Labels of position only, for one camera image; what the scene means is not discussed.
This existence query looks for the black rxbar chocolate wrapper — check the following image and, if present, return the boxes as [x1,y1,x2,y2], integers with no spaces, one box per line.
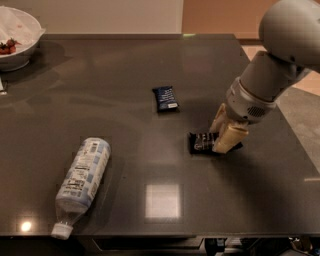
[188,132,243,155]

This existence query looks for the white bowl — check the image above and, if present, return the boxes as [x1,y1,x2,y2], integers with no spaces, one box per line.
[0,5,45,72]

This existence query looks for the red strawberries in bowl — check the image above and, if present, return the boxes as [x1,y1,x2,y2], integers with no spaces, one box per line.
[0,38,19,55]

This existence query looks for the white paper napkin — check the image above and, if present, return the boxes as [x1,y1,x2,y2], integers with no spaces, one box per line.
[0,6,45,45]

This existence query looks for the blue rxbar blueberry wrapper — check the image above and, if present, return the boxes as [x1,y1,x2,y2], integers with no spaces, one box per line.
[152,86,179,112]

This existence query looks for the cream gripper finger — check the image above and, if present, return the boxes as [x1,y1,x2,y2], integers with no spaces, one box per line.
[211,121,249,154]
[209,103,227,133]

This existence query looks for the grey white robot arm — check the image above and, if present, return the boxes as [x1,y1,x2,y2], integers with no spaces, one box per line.
[209,0,320,153]

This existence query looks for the clear plastic water bottle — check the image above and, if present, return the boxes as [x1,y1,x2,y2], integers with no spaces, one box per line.
[51,138,111,240]

